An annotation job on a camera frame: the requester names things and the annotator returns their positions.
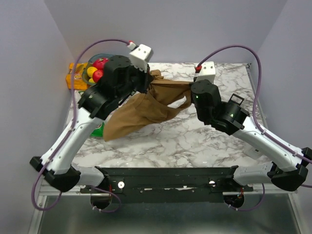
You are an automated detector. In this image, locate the brown clothing garment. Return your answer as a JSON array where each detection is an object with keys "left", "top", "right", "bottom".
[{"left": 103, "top": 70, "right": 191, "bottom": 141}]

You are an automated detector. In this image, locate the black brooch display box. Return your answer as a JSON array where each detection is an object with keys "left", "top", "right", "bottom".
[{"left": 229, "top": 94, "right": 244, "bottom": 106}]

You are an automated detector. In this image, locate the white bottle black cap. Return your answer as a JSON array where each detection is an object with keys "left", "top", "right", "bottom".
[{"left": 243, "top": 145, "right": 262, "bottom": 160}]

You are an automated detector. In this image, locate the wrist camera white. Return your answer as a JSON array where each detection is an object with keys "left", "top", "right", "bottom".
[
  {"left": 194, "top": 61, "right": 216, "bottom": 84},
  {"left": 127, "top": 41, "right": 154, "bottom": 73}
]

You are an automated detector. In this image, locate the red dragon fruit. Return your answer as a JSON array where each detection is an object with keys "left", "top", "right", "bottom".
[{"left": 92, "top": 58, "right": 109, "bottom": 70}]

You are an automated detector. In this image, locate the green cassava chips bag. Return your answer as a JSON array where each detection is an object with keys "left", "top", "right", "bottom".
[{"left": 90, "top": 122, "right": 105, "bottom": 138}]

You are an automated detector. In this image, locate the red apple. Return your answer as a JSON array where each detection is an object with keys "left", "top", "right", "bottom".
[{"left": 92, "top": 70, "right": 104, "bottom": 83}]

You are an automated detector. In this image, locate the clear teal fruit bowl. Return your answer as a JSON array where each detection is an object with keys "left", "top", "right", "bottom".
[{"left": 81, "top": 54, "right": 111, "bottom": 86}]

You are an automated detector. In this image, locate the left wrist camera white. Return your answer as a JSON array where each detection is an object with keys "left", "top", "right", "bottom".
[{"left": 127, "top": 41, "right": 154, "bottom": 73}]

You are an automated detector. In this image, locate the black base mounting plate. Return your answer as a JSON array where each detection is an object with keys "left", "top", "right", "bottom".
[{"left": 89, "top": 166, "right": 253, "bottom": 209}]

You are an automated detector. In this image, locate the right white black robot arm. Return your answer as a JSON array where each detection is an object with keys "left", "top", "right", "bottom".
[{"left": 190, "top": 80, "right": 311, "bottom": 192}]

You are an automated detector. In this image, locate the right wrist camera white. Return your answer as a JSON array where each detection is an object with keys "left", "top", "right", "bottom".
[{"left": 194, "top": 61, "right": 216, "bottom": 84}]

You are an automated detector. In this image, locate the orange snack packet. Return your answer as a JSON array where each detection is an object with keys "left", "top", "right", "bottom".
[{"left": 65, "top": 63, "right": 89, "bottom": 91}]

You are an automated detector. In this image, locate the aluminium frame rail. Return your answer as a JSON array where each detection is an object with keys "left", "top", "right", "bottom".
[{"left": 39, "top": 179, "right": 92, "bottom": 196}]

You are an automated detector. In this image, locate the yellow lemon left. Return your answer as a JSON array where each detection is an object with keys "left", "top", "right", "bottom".
[{"left": 87, "top": 66, "right": 98, "bottom": 78}]

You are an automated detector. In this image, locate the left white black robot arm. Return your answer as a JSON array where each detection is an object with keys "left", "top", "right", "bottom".
[{"left": 30, "top": 55, "right": 152, "bottom": 193}]

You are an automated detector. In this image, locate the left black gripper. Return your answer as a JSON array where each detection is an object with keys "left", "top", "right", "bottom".
[{"left": 116, "top": 60, "right": 153, "bottom": 100}]

